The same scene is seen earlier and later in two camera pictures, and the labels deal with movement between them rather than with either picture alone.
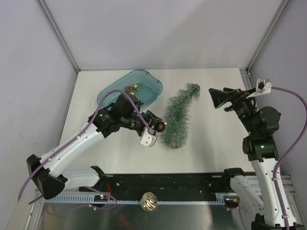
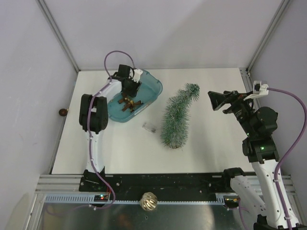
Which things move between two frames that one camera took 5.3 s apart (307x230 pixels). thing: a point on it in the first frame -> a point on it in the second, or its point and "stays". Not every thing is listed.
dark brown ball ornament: x=160 y=126 -> x=63 y=112
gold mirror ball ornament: x=148 y=201 stays
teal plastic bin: x=141 y=86 stays
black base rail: x=180 y=184 stays
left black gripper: x=150 y=119 -> x=132 y=93
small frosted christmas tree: x=177 y=115 stays
